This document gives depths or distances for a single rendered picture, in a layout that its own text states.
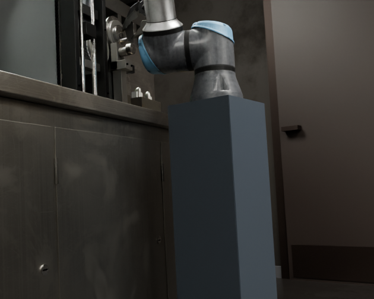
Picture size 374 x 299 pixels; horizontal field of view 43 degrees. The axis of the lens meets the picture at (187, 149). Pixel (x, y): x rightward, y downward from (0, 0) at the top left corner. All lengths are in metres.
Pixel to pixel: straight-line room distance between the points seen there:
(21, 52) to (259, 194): 0.87
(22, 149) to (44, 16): 0.70
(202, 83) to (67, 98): 0.41
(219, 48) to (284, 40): 2.21
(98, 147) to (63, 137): 0.13
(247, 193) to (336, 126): 2.08
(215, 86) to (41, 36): 0.60
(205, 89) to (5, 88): 0.57
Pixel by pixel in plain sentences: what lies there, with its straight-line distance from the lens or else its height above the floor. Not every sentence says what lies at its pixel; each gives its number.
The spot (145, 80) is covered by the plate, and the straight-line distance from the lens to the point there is 2.70.
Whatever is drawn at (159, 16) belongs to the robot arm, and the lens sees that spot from 1.37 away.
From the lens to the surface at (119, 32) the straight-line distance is 1.86.
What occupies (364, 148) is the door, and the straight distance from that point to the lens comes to 3.24.
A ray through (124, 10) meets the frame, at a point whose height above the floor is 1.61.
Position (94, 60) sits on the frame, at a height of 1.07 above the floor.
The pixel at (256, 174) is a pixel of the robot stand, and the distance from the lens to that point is 1.32.
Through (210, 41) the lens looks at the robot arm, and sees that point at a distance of 1.35.
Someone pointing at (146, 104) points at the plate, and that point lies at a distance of 1.91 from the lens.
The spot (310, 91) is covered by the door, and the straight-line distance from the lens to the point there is 3.39.
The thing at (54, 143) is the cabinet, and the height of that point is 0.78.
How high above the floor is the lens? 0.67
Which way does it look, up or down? 4 degrees up
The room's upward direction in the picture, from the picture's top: 3 degrees counter-clockwise
